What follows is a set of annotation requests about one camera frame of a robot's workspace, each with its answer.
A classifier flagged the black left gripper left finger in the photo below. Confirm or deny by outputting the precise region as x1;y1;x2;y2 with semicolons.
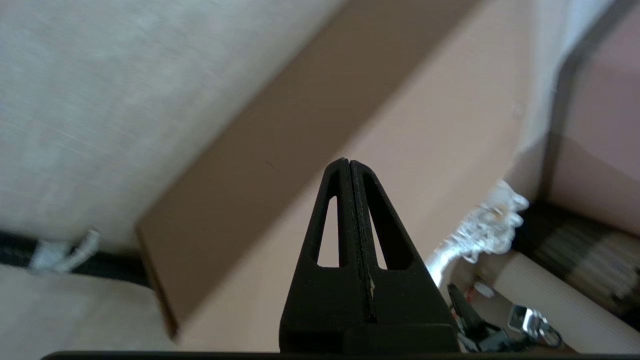
279;158;372;353

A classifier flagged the beige ribbed cylinder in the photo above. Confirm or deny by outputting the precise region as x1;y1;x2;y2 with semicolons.
492;250;640;353

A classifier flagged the black coiled cable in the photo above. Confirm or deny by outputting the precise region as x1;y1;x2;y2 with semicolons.
0;229;151;288

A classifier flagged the small black clip object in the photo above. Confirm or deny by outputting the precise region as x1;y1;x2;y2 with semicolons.
446;282;506;353

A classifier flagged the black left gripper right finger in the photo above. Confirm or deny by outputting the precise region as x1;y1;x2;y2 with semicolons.
345;160;458;353

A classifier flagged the pink furniture with grey base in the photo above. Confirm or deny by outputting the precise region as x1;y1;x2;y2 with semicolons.
542;0;640;236

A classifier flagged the brown cardboard shoe box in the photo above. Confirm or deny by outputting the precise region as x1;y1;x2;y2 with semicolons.
135;0;568;353

